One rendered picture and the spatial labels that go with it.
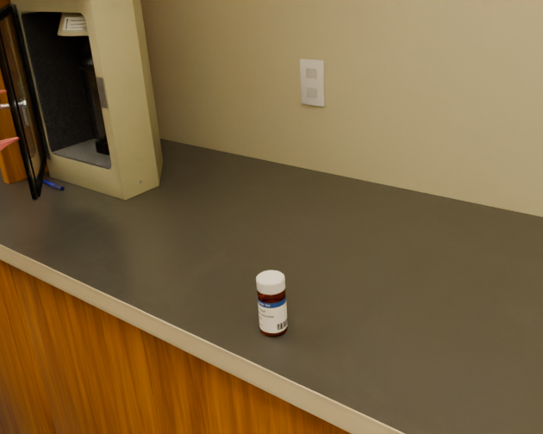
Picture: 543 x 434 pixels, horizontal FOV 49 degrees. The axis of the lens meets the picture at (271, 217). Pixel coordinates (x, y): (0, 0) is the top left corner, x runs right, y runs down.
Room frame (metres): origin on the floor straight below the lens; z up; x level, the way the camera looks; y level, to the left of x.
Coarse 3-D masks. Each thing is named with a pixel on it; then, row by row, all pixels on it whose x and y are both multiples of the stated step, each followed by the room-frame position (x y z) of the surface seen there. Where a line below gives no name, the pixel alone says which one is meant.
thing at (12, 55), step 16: (16, 48) 1.45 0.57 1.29; (0, 64) 1.22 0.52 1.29; (16, 64) 1.39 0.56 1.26; (16, 80) 1.34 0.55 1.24; (16, 96) 1.28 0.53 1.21; (32, 112) 1.46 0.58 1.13; (16, 128) 1.22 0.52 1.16; (32, 128) 1.40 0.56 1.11; (32, 144) 1.35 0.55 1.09; (32, 160) 1.29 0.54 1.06; (32, 192) 1.22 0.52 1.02
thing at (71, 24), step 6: (66, 12) 1.44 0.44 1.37; (66, 18) 1.43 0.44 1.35; (72, 18) 1.42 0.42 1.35; (78, 18) 1.42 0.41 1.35; (84, 18) 1.41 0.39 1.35; (60, 24) 1.45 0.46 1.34; (66, 24) 1.42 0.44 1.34; (72, 24) 1.41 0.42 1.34; (78, 24) 1.41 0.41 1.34; (84, 24) 1.41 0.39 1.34; (60, 30) 1.44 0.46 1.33; (66, 30) 1.42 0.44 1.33; (72, 30) 1.41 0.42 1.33; (78, 30) 1.40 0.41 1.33; (84, 30) 1.40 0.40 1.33
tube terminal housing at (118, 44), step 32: (32, 0) 1.46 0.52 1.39; (64, 0) 1.38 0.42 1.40; (96, 0) 1.33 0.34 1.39; (128, 0) 1.40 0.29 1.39; (96, 32) 1.32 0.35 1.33; (128, 32) 1.39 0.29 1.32; (96, 64) 1.33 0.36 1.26; (128, 64) 1.38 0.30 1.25; (128, 96) 1.37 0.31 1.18; (128, 128) 1.36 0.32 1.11; (64, 160) 1.47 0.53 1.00; (128, 160) 1.34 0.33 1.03; (160, 160) 1.53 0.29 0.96; (128, 192) 1.33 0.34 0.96
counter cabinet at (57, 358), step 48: (0, 288) 1.22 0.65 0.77; (48, 288) 1.07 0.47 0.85; (0, 336) 1.27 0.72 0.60; (48, 336) 1.11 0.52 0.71; (96, 336) 0.98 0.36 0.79; (144, 336) 0.88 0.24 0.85; (0, 384) 1.34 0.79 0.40; (48, 384) 1.15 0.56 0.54; (96, 384) 1.01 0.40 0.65; (144, 384) 0.90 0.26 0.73; (192, 384) 0.81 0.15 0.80; (240, 384) 0.73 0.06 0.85; (0, 432) 1.41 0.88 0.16; (48, 432) 1.20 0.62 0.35; (96, 432) 1.04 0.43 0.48; (144, 432) 0.92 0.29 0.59; (192, 432) 0.82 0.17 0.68; (240, 432) 0.74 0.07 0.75; (288, 432) 0.68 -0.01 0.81; (336, 432) 0.62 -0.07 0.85
